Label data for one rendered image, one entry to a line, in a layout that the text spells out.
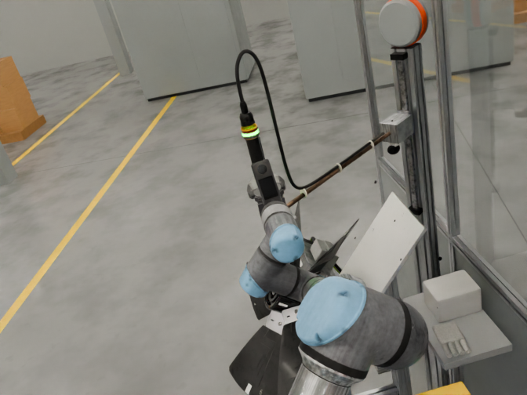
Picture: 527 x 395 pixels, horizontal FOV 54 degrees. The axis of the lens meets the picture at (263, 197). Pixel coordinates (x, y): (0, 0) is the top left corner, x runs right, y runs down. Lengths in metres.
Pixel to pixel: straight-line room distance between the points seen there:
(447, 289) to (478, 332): 0.18
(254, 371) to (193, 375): 1.54
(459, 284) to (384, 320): 1.22
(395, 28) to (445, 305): 0.97
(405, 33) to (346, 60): 5.13
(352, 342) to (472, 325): 1.25
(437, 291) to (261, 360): 0.68
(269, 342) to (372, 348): 0.96
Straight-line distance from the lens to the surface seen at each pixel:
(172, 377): 3.39
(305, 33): 6.84
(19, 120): 9.45
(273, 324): 1.77
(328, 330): 0.80
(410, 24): 1.79
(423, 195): 2.03
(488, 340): 2.00
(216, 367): 3.32
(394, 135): 1.82
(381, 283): 1.72
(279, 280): 1.20
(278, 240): 1.12
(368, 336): 0.83
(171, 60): 8.84
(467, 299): 2.03
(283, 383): 1.55
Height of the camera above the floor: 2.28
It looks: 28 degrees down
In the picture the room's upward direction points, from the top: 15 degrees counter-clockwise
